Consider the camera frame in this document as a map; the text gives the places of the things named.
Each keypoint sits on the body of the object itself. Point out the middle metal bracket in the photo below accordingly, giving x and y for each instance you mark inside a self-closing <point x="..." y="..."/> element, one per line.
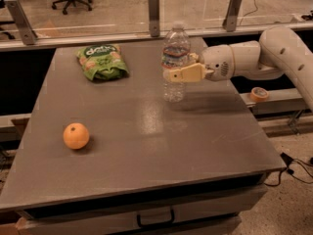
<point x="154" y="18"/>

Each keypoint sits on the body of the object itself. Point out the orange fruit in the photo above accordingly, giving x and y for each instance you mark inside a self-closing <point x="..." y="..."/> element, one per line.
<point x="76" y="136"/>

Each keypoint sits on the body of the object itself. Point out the clear plastic water bottle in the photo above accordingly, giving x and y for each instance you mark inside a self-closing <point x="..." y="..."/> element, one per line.
<point x="175" y="54"/>

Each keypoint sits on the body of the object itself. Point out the black drawer handle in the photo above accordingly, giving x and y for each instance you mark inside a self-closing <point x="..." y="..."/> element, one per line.
<point x="155" y="217"/>

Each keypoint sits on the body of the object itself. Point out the left metal bracket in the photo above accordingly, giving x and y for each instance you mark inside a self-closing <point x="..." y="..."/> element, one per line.
<point x="27" y="34"/>

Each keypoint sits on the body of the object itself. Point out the green snack bag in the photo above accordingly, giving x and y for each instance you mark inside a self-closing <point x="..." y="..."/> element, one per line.
<point x="102" y="62"/>

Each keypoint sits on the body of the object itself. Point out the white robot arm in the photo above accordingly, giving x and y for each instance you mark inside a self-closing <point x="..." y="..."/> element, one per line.
<point x="279" y="50"/>

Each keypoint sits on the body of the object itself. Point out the metal bracket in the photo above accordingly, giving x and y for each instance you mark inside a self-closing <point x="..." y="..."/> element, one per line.
<point x="27" y="34"/>
<point x="154" y="18"/>
<point x="230" y="21"/>

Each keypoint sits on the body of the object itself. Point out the right metal bracket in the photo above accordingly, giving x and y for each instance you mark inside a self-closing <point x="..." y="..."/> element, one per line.
<point x="230" y="21"/>

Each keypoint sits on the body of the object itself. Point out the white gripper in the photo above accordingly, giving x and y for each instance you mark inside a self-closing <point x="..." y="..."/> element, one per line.
<point x="216" y="62"/>

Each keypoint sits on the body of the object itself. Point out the grey table drawer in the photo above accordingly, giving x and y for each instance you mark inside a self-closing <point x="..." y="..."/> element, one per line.
<point x="215" y="214"/>

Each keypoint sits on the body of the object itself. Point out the orange tape roll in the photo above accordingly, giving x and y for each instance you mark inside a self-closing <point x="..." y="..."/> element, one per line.
<point x="259" y="94"/>

